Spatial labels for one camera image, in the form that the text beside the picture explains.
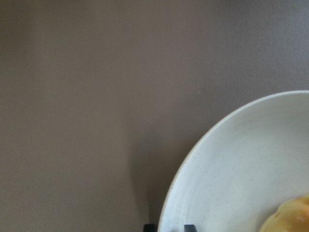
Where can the braided golden donut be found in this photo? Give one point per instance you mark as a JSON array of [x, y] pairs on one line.
[[291, 216]]

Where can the white round plate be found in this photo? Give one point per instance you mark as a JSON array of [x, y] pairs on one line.
[[243, 168]]

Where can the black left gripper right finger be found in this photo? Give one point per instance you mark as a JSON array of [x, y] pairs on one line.
[[189, 228]]

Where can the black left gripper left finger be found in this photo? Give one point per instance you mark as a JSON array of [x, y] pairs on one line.
[[149, 228]]

